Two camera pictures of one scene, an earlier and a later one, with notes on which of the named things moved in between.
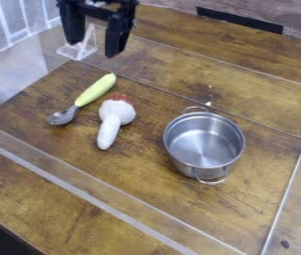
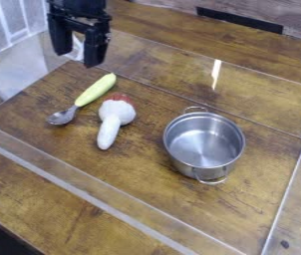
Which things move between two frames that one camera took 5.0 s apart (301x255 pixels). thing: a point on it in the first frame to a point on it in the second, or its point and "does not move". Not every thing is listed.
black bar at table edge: x=215 y=15 does not move
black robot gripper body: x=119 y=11 to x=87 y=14
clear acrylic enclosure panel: x=44 y=207 does not move
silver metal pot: x=202 y=141 does not move
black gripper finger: x=74 y=11 to x=61 y=33
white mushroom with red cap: x=116 y=112 does not move
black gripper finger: x=120 y=18 to x=96 y=41
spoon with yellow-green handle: x=96 y=88 does not move
